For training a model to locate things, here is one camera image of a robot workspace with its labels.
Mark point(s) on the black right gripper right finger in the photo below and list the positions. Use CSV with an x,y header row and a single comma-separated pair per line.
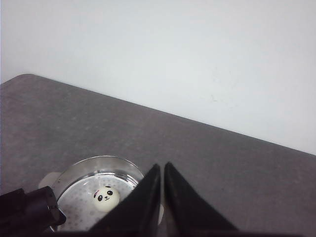
x,y
190,212

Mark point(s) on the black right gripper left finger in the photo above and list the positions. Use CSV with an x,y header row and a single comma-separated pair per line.
x,y
139,211

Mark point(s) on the panda bun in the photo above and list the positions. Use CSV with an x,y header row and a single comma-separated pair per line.
x,y
106,198

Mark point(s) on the stainless steel steamer pot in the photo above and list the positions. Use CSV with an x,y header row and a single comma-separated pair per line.
x,y
74,189

